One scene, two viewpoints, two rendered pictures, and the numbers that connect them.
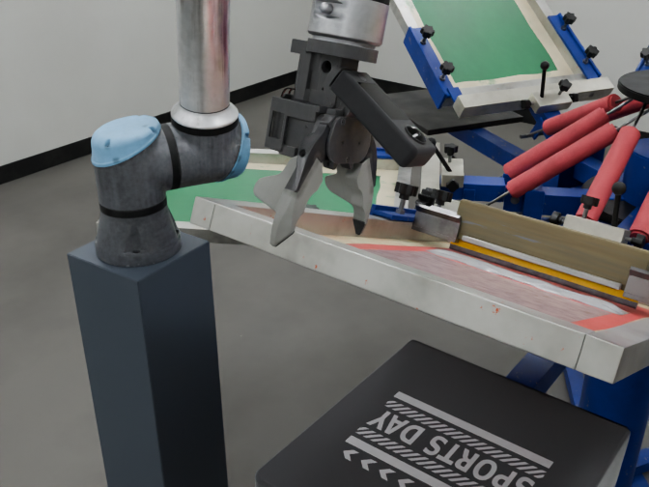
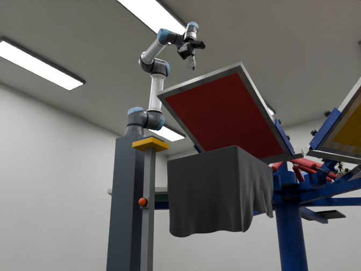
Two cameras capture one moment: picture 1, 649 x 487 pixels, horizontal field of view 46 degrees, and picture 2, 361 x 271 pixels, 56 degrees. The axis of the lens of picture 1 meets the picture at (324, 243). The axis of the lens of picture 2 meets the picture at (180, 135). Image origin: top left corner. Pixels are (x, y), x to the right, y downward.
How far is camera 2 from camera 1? 1.79 m
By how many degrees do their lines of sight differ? 50
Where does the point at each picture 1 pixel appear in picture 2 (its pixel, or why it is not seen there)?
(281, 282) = not seen: outside the picture
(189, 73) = (152, 99)
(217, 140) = (157, 113)
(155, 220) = (141, 128)
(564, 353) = (231, 66)
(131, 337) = (131, 151)
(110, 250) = (129, 132)
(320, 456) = not seen: hidden behind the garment
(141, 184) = (139, 117)
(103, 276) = (126, 137)
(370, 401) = not seen: hidden behind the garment
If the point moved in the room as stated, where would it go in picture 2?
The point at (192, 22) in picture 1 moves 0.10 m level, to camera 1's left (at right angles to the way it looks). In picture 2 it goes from (154, 87) to (141, 87)
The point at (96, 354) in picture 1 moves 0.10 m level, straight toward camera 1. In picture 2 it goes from (117, 166) to (121, 162)
